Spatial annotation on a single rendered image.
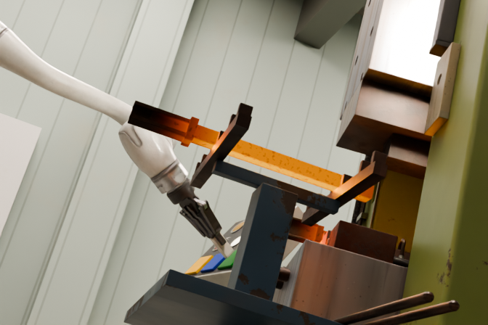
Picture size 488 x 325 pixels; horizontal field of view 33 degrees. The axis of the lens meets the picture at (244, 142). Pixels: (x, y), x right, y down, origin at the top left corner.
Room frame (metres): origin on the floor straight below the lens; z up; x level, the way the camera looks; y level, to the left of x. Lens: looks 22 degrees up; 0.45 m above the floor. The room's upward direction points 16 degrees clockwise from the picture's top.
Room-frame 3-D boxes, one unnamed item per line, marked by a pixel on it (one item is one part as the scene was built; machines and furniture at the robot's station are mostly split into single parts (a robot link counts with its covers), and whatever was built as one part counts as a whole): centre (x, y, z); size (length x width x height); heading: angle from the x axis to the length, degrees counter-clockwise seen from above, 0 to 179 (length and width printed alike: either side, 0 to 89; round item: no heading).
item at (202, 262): (2.35, 0.03, 1.01); 0.07 x 0.05 x 0.07; 26
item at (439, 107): (1.44, -0.35, 1.27); 0.09 x 0.02 x 0.17; 1
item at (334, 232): (1.58, -0.28, 0.95); 0.12 x 0.09 x 0.07; 91
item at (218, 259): (2.26, -0.02, 1.01); 0.07 x 0.05 x 0.07; 26
